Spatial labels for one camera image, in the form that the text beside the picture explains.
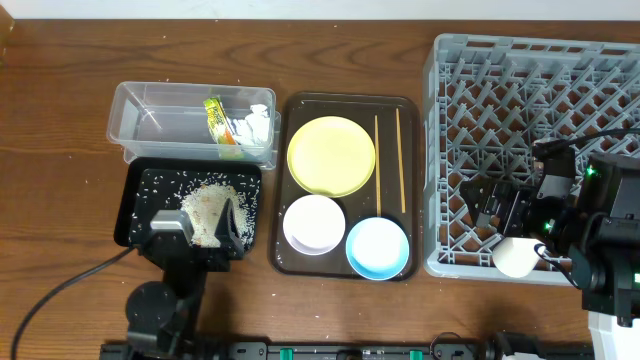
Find pile of rice waste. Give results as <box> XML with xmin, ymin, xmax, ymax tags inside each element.
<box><xmin>130</xmin><ymin>169</ymin><xmax>261</xmax><ymax>249</ymax></box>

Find small white cup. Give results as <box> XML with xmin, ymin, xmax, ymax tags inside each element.
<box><xmin>492</xmin><ymin>237</ymin><xmax>543</xmax><ymax>278</ymax></box>

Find white bowl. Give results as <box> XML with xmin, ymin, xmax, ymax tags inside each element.
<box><xmin>283</xmin><ymin>195</ymin><xmax>346</xmax><ymax>256</ymax></box>

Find white tissue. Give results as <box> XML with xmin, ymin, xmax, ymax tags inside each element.
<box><xmin>231</xmin><ymin>104</ymin><xmax>270</xmax><ymax>146</ymax></box>

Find green orange snack wrapper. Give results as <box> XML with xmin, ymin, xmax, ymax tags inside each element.
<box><xmin>203</xmin><ymin>97</ymin><xmax>236</xmax><ymax>145</ymax></box>

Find light blue bowl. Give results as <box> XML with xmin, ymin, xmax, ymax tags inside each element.
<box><xmin>345</xmin><ymin>217</ymin><xmax>410</xmax><ymax>281</ymax></box>

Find wooden chopstick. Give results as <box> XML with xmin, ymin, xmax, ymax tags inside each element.
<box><xmin>374</xmin><ymin>114</ymin><xmax>382</xmax><ymax>217</ymax></box>
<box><xmin>395</xmin><ymin>108</ymin><xmax>406</xmax><ymax>214</ymax></box>

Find yellow round plate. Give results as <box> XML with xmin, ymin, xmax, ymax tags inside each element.
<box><xmin>286</xmin><ymin>116</ymin><xmax>376</xmax><ymax>198</ymax></box>

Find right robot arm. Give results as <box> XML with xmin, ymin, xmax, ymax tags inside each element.
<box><xmin>460</xmin><ymin>141</ymin><xmax>639</xmax><ymax>359</ymax></box>

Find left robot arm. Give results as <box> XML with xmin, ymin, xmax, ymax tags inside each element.
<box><xmin>120</xmin><ymin>199</ymin><xmax>245</xmax><ymax>359</ymax></box>

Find grey dishwasher rack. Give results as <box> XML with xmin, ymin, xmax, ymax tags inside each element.
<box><xmin>423</xmin><ymin>34</ymin><xmax>639</xmax><ymax>281</ymax></box>

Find clear plastic waste bin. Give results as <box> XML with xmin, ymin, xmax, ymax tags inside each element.
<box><xmin>106</xmin><ymin>81</ymin><xmax>281</xmax><ymax>170</ymax></box>

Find black plastic tray bin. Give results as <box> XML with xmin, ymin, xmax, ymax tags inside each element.
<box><xmin>114</xmin><ymin>158</ymin><xmax>262</xmax><ymax>250</ymax></box>

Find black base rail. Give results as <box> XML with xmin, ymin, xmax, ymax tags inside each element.
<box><xmin>98</xmin><ymin>330</ymin><xmax>594</xmax><ymax>360</ymax></box>

